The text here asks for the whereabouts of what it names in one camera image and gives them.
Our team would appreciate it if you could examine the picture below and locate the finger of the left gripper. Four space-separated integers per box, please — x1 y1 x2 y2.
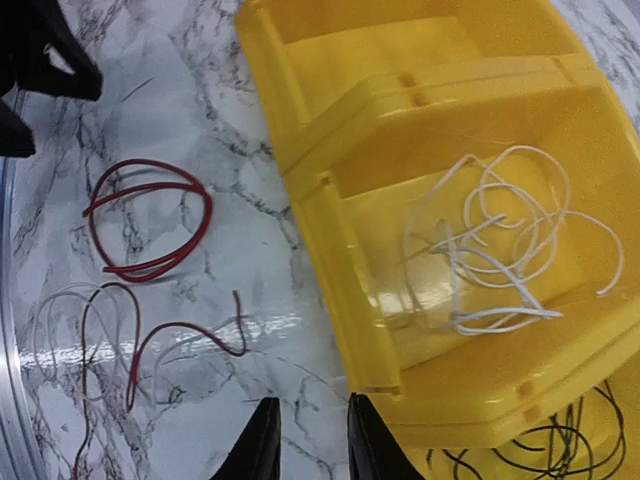
1 0 103 99
0 101 35 158

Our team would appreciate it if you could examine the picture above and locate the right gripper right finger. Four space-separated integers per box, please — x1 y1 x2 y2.
347 393 424 480

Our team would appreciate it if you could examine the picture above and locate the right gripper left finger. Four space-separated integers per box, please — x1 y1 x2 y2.
211 397 281 480

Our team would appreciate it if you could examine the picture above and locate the red cable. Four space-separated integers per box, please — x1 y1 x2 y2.
72 282 251 480
82 158 214 282

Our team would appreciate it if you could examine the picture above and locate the black cable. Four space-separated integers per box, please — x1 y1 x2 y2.
439 379 626 480

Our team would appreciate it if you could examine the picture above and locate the white cable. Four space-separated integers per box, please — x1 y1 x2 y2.
394 219 564 336
402 144 626 296

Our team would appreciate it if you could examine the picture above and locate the yellow bin right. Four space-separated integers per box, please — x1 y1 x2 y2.
425 379 639 479

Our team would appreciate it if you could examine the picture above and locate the yellow bin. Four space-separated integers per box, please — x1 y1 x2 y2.
235 1 594 171
425 379 639 479
284 65 639 448

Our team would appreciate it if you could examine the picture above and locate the yellow bin middle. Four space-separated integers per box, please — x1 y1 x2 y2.
284 65 639 448

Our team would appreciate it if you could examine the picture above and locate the yellow bin left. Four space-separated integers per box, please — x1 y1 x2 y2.
235 1 594 171

